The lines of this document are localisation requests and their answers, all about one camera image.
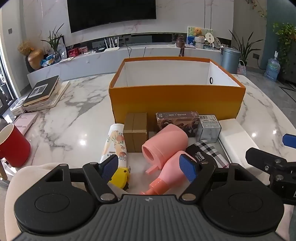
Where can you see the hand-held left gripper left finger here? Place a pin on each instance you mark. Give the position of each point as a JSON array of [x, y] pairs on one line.
[[108, 165]]

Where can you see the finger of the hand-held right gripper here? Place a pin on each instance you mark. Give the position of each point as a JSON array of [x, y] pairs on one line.
[[289, 140], [261, 158]]

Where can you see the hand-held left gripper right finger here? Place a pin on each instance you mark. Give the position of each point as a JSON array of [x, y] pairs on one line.
[[188, 168]]

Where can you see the yellow tape measure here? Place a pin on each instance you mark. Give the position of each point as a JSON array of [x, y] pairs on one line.
[[120, 176]]

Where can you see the white peach-print tube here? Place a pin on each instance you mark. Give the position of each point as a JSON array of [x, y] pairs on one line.
[[114, 143]]

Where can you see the pink pump bottle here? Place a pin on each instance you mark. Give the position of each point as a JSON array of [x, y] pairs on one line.
[[166, 176]]

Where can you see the black plaid box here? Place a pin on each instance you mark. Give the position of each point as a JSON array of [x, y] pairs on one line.
[[212, 153]]

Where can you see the white rectangular box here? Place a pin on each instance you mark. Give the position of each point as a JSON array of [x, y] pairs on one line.
[[235, 139]]

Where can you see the pink cup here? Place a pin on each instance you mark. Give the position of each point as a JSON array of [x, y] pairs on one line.
[[164, 141]]

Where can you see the small silver box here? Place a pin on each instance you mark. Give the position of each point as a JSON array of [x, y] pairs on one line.
[[208, 132]]

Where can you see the brown cardboard box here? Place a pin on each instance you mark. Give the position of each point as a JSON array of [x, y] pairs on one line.
[[135, 132]]

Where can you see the dark brown printed box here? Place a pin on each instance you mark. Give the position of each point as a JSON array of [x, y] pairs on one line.
[[178, 118]]

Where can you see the orange cardboard box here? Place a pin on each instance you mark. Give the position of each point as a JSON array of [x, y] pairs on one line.
[[173, 102]]

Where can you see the blue water jug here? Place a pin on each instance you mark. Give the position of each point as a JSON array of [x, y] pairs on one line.
[[272, 68]]

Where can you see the beige cloth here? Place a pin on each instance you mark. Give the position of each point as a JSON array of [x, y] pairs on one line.
[[30, 172]]

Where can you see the pink woven bag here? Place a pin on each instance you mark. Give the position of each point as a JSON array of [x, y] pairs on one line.
[[242, 68]]

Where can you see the pink flat box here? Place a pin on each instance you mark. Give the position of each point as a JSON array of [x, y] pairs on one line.
[[24, 122]]

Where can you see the red mug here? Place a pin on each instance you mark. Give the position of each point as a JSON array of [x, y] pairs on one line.
[[13, 148]]

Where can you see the grey trash can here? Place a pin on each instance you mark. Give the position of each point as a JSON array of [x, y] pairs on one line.
[[230, 60]]

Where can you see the tall leafy plant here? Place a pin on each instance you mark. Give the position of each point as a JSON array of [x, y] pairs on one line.
[[245, 49]]

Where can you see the white marble television console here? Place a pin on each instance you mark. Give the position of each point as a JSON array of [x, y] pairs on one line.
[[92, 64]]

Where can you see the black book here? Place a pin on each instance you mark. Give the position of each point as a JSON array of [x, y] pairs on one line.
[[40, 89]]

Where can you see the green potted plant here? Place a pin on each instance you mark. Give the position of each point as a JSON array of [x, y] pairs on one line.
[[286, 34]]

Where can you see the small white box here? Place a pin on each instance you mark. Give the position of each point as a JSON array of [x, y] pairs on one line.
[[17, 106]]

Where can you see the white paper envelope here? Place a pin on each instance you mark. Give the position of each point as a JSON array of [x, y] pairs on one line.
[[67, 59]]

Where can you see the white router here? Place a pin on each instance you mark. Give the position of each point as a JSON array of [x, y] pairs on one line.
[[112, 48]]

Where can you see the red picture box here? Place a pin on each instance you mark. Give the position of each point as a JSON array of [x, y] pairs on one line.
[[82, 50]]

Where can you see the blue snack packets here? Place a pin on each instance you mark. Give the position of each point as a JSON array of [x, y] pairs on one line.
[[48, 62]]

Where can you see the silver foil bag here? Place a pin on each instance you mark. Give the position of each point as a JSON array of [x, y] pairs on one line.
[[62, 51]]

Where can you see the gold vase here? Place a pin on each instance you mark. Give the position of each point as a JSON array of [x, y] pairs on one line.
[[35, 60]]

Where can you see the white round fan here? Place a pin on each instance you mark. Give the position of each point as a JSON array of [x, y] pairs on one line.
[[210, 38]]

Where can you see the picture calendar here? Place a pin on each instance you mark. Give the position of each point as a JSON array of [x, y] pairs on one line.
[[190, 38]]

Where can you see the green plant in glass vase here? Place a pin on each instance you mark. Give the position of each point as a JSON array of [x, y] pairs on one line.
[[55, 41]]

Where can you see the teddy bear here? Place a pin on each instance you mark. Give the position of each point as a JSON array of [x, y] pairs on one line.
[[198, 32]]

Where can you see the dried yellow flowers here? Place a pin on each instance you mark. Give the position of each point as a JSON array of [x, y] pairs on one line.
[[25, 47]]

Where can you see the black television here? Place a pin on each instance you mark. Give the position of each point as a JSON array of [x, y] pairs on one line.
[[111, 14]]

